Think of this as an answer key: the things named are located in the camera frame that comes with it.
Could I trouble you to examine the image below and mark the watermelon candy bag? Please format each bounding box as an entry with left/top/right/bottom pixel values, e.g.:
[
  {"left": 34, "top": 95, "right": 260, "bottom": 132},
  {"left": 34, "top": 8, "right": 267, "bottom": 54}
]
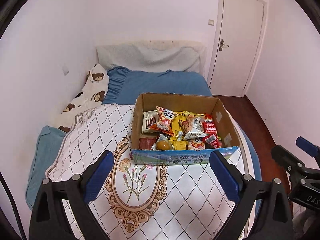
[{"left": 217, "top": 136, "right": 223, "bottom": 148}]

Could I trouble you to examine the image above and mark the small red snack packet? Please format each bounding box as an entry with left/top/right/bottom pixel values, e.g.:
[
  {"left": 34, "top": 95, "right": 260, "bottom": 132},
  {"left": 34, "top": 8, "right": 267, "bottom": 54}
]
[{"left": 203, "top": 133, "right": 219, "bottom": 148}]

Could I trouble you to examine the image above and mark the red spicy snack packet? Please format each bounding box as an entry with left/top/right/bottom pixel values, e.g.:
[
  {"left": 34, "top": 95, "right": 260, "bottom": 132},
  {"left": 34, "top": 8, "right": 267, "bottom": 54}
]
[{"left": 203, "top": 114, "right": 217, "bottom": 134}]

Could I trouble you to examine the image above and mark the white walnut snack bag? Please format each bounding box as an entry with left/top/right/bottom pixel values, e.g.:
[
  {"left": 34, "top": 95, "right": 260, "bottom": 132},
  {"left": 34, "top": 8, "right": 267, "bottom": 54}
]
[{"left": 179, "top": 116, "right": 206, "bottom": 140}]

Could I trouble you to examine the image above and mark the yellow snack bag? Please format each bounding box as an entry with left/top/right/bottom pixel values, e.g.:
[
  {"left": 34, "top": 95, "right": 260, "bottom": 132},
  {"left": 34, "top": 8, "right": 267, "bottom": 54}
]
[{"left": 171, "top": 140, "right": 188, "bottom": 151}]

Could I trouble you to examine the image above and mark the dark red hawthorn packet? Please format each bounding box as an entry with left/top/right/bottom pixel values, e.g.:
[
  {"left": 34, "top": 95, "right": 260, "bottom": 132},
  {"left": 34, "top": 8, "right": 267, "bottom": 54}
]
[{"left": 139, "top": 133, "right": 159, "bottom": 150}]

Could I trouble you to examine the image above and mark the orange jelly cup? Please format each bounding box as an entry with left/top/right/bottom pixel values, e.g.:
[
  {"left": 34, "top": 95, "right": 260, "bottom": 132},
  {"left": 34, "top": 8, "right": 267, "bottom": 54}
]
[{"left": 151, "top": 134, "right": 175, "bottom": 151}]

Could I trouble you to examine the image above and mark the orange panda snack bag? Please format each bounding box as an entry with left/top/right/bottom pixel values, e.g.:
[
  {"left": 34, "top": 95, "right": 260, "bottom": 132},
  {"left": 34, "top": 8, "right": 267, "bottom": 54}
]
[{"left": 150, "top": 106, "right": 177, "bottom": 136}]

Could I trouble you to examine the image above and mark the chocolate stick biscuit box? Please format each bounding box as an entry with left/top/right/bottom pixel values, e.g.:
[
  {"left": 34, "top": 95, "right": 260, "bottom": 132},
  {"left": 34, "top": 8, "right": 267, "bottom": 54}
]
[{"left": 142, "top": 110, "right": 158, "bottom": 133}]

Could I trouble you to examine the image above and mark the yellow black biscuit pack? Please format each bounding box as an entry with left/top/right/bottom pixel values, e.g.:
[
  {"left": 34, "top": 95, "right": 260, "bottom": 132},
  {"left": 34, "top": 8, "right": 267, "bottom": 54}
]
[{"left": 170, "top": 111, "right": 191, "bottom": 141}]

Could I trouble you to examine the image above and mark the teal folded cloth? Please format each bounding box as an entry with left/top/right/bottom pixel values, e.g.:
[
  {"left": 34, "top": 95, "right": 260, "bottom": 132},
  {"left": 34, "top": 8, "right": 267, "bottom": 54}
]
[{"left": 25, "top": 126, "right": 67, "bottom": 210}]

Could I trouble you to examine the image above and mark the white diamond pattern blanket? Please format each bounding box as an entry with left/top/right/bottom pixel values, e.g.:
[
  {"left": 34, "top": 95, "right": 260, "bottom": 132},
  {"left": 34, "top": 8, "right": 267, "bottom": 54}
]
[{"left": 44, "top": 103, "right": 251, "bottom": 240}]

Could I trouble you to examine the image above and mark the cardboard milk box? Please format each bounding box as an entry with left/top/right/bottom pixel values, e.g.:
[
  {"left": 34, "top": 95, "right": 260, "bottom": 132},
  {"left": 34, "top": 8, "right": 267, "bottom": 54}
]
[{"left": 130, "top": 93, "right": 243, "bottom": 165}]

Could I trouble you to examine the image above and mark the bear pattern pillow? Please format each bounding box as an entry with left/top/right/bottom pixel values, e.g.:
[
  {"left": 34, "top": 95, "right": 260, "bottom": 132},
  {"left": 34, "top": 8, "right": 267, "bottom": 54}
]
[{"left": 49, "top": 63, "right": 109, "bottom": 133}]

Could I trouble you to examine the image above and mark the white door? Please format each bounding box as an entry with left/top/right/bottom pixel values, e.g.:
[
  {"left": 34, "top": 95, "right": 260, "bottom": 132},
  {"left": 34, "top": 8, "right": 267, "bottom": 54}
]
[{"left": 207, "top": 0, "right": 267, "bottom": 97}]

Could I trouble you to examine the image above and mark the blue bed sheet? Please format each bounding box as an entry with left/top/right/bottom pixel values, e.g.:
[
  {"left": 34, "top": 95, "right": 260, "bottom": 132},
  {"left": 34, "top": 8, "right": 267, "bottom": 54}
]
[{"left": 101, "top": 65, "right": 263, "bottom": 238}]

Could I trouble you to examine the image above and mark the white headboard pillow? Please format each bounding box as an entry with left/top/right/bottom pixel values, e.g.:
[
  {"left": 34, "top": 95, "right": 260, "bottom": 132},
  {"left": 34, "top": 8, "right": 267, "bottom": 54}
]
[{"left": 96, "top": 40, "right": 206, "bottom": 74}]

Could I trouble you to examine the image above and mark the black cable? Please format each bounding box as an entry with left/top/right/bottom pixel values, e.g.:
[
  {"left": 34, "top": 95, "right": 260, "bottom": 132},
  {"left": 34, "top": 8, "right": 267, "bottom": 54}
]
[{"left": 0, "top": 172, "right": 27, "bottom": 240}]

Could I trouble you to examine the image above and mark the door handle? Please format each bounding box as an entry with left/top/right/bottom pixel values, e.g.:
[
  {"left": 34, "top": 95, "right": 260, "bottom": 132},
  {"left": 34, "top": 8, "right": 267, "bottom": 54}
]
[{"left": 219, "top": 39, "right": 229, "bottom": 51}]

